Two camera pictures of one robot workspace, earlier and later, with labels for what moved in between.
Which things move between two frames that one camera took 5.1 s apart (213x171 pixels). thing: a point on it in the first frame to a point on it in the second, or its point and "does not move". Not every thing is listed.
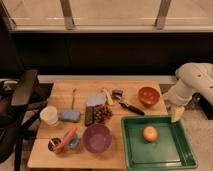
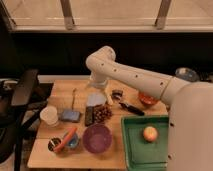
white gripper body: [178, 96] to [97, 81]
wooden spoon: [73, 92] does not move
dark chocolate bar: [89, 115] does not move
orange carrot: [58, 147] does not move
